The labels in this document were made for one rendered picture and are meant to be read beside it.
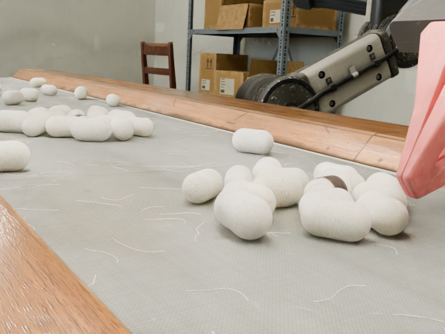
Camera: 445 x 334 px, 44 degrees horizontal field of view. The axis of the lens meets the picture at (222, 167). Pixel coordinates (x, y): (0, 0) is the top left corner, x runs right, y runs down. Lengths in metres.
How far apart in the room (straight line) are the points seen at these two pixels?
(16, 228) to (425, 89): 0.18
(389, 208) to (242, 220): 0.07
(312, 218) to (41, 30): 4.99
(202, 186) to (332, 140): 0.23
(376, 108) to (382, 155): 2.64
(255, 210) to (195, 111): 0.47
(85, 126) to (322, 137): 0.22
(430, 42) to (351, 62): 0.81
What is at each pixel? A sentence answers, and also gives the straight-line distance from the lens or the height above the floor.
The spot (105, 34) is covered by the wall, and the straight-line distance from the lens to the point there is 5.37.
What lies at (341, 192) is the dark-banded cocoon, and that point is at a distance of 0.29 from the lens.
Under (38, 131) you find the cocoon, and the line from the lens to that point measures 0.54.
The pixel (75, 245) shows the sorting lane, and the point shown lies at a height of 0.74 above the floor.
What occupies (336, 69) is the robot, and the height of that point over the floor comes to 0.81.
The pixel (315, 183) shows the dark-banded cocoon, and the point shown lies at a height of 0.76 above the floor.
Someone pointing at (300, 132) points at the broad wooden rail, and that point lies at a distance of 0.55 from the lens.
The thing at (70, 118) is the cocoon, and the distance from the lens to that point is 0.54.
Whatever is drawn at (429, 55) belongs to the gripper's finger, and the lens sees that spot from 0.27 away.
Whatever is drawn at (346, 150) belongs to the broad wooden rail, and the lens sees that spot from 0.50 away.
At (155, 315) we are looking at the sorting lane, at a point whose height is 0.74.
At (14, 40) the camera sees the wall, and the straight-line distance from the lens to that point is 5.16.
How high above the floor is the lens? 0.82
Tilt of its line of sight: 11 degrees down
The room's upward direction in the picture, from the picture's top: 3 degrees clockwise
